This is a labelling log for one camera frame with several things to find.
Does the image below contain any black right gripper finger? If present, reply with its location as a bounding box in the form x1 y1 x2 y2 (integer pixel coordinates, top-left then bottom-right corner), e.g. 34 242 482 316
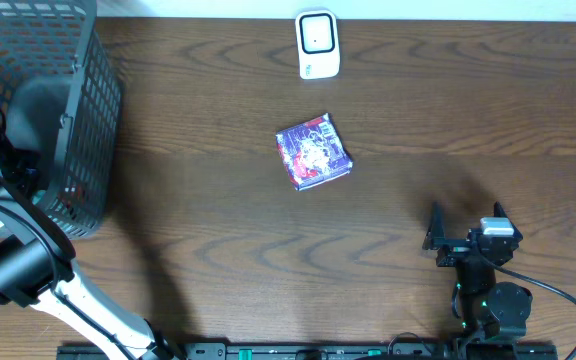
422 202 446 250
493 202 523 246

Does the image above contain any purple snack packet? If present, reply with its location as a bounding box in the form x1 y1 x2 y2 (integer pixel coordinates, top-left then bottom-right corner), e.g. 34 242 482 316
275 113 354 191

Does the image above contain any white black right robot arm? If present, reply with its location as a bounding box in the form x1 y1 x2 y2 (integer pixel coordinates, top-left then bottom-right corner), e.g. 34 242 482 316
423 203 533 359

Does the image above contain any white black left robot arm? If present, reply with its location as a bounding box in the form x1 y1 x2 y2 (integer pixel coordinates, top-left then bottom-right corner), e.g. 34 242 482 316
0 107 186 359

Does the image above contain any grey plastic mesh basket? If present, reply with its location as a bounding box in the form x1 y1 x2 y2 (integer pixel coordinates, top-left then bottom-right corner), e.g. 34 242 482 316
0 0 122 239

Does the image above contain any black right camera cable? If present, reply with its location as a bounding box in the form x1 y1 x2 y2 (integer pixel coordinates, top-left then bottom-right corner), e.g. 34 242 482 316
472 234 576 360

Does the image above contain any black camera cable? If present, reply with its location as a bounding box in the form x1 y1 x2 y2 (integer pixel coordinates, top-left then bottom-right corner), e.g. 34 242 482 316
472 234 576 360
0 192 134 360

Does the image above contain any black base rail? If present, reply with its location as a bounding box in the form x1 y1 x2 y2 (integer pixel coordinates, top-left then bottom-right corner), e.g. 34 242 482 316
56 341 560 360

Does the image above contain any black left camera cable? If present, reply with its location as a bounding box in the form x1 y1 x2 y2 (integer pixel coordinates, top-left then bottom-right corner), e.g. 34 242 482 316
0 192 134 360

